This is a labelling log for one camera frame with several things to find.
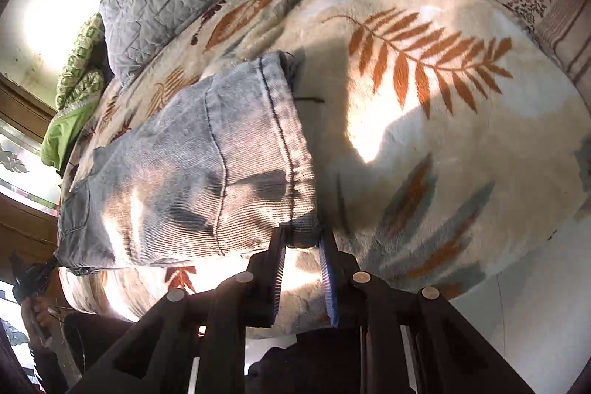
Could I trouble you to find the light blue denim pants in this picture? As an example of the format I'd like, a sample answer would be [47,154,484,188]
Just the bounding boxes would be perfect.
[54,51,322,279]

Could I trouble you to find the patterned glass window pane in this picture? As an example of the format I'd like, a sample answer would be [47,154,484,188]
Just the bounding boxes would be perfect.
[0,117,63,211]

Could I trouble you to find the wooden window frame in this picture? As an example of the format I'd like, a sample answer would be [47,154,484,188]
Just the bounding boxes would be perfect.
[0,73,61,268]

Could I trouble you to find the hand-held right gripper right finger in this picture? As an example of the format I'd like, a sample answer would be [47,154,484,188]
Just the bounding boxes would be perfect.
[318,232,537,394]

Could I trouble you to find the green patterned quilt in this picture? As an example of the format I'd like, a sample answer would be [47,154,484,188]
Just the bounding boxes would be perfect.
[41,12,108,171]

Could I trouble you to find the person's left hand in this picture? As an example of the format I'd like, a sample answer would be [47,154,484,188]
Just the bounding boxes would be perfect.
[21,271,63,342]

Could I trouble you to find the cream leaf print blanket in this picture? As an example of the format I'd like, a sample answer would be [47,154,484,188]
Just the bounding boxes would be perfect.
[58,0,591,337]

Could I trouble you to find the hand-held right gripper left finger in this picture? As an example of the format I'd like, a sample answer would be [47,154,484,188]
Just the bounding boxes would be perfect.
[69,229,288,394]

